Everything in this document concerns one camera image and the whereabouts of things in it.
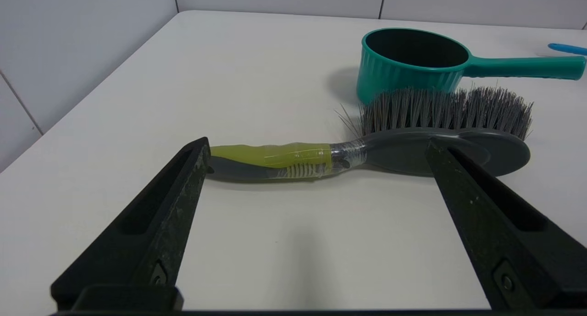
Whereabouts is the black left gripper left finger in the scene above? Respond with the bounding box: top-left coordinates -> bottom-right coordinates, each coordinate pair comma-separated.
50,137 -> 211,312

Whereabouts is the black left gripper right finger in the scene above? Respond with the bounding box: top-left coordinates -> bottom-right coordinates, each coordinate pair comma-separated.
426,137 -> 587,310

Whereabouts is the grey brush with green handle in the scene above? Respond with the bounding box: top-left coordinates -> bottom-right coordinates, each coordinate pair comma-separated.
204,84 -> 535,183

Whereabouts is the teal saucepan with handle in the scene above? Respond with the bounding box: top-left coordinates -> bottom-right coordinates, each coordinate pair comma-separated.
356,28 -> 587,106

